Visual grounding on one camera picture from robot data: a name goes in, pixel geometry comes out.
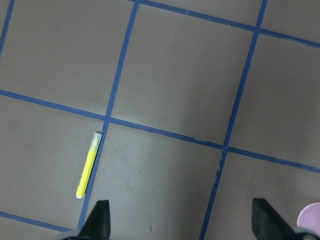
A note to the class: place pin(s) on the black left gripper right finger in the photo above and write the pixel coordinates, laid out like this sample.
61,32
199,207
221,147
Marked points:
267,224

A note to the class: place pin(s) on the pink mesh cup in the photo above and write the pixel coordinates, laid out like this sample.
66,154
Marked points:
309,218

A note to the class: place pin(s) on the yellow marker pen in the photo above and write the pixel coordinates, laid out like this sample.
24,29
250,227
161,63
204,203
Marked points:
88,166

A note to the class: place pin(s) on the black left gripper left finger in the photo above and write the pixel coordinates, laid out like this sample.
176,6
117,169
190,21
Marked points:
98,224

